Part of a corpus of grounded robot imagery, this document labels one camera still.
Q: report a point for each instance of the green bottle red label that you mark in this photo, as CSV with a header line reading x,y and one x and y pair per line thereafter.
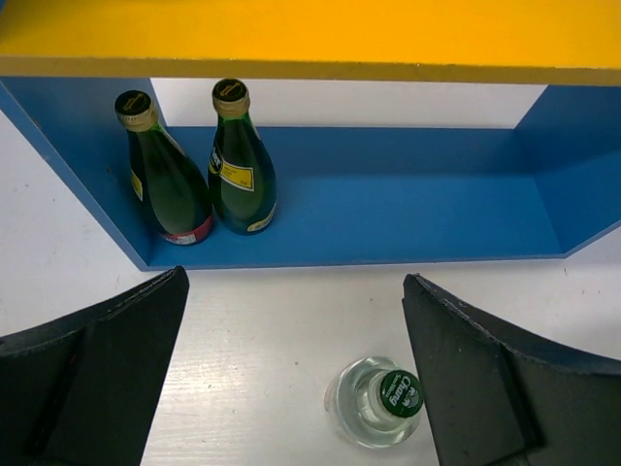
x,y
168,184

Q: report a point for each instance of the clear glass bottle green cap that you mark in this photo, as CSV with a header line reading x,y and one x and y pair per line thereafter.
x,y
374,403

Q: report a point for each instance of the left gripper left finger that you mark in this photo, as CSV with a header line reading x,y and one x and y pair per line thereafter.
x,y
83,389

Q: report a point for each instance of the blue and yellow shelf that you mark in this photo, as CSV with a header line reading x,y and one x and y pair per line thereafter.
x,y
413,131

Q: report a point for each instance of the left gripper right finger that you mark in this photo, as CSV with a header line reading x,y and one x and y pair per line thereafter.
x,y
497,394

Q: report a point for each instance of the green bottle yellow label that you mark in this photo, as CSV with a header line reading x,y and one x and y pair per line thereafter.
x,y
241,174

